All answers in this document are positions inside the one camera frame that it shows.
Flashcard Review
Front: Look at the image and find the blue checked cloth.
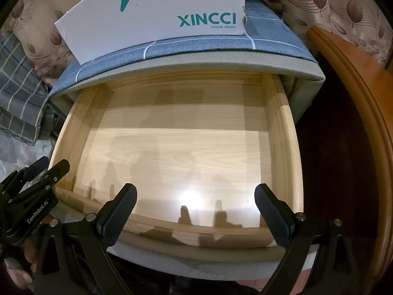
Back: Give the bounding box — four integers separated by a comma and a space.
46, 0, 317, 99

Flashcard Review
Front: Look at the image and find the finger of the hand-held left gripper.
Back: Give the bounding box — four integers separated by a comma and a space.
17, 156, 50, 182
18, 159, 70, 197

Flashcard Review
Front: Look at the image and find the white crumpled cloth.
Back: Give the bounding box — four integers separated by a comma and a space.
0, 126, 59, 185

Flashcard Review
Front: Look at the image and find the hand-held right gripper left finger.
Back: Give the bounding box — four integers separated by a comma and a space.
34, 183, 138, 295

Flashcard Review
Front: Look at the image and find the grey plaid blanket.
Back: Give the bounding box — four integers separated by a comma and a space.
0, 31, 62, 145

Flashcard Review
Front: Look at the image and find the white shoe box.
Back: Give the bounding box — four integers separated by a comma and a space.
55, 0, 248, 66

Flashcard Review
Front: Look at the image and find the brown wooden bed frame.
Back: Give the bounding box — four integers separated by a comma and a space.
307, 26, 393, 295

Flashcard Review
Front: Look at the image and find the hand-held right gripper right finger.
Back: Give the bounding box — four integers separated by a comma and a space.
254, 183, 360, 295

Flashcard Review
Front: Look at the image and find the person's left hand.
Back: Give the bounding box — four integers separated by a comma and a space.
3, 238, 37, 292

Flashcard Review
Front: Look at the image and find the leaf print curtain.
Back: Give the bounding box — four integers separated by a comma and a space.
0, 0, 393, 87

